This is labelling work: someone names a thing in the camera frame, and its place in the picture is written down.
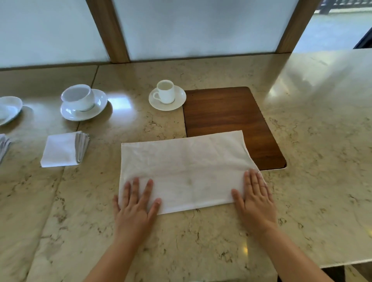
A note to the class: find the person's left hand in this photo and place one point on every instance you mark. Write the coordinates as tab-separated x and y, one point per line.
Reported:
132	216

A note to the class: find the person's right hand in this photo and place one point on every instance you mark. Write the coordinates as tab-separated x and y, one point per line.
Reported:
257	209

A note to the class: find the person's right little finger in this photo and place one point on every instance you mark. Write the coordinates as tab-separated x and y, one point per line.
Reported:
268	191

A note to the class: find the person's left middle finger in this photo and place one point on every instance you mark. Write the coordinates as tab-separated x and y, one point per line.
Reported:
134	191

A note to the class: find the person's left thumb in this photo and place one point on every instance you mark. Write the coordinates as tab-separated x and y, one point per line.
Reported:
154	209

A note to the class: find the person's right thumb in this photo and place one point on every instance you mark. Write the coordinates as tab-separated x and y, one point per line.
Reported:
238	200

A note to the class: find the person's right middle finger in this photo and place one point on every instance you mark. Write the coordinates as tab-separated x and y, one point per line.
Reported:
254	182

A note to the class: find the person's left little finger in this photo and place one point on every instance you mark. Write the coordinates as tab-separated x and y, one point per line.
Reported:
116	205

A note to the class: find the large white cloth napkin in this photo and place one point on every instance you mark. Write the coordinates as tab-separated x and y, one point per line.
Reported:
186	171

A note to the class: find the person's left forearm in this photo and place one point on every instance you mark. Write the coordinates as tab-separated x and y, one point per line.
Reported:
116	261

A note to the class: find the person's right forearm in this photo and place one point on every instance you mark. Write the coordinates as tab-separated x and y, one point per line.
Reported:
290	255

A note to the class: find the brown wooden placemat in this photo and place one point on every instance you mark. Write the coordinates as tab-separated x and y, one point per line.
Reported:
226	116

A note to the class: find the folded white napkin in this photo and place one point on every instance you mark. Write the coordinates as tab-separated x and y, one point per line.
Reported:
3	146
59	149

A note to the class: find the large white saucer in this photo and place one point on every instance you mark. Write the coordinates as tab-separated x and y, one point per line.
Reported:
97	106

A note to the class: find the small white saucer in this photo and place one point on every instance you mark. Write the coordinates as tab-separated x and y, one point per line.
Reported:
178	101

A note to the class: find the small white espresso cup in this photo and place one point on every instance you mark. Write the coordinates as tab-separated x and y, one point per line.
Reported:
166	92

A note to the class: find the wide white tea cup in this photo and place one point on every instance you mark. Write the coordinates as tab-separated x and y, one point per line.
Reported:
78	98

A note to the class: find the white curved plate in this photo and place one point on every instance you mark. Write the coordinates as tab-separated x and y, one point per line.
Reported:
8	109

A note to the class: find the black object at window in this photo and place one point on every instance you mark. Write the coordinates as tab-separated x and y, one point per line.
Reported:
364	40

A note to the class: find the dark outdoor railing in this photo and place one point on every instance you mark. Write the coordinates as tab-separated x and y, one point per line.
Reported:
343	5

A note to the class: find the wooden window post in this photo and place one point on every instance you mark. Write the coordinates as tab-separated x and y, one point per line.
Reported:
298	27
109	32

